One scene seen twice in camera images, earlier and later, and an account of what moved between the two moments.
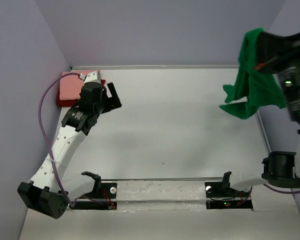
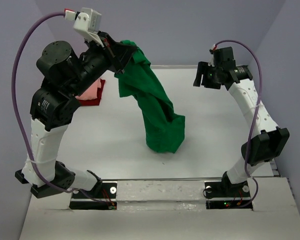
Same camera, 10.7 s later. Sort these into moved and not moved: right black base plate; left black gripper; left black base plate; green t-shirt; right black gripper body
Moved: green t-shirt; left black gripper; right black gripper body
Not moved: left black base plate; right black base plate
